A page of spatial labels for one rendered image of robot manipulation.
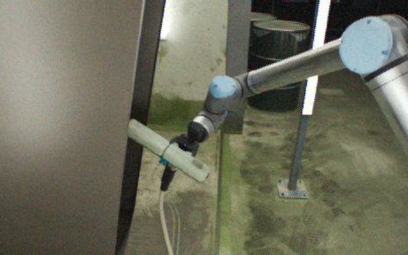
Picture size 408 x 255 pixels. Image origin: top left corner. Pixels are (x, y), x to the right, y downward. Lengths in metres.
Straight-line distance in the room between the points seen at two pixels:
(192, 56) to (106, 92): 2.24
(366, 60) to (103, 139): 0.56
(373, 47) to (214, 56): 2.05
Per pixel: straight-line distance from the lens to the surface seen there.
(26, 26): 0.53
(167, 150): 0.99
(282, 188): 2.35
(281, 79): 1.11
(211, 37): 2.68
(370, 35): 0.77
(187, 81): 2.80
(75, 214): 0.67
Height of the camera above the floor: 1.41
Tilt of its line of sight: 28 degrees down
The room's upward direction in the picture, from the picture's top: straight up
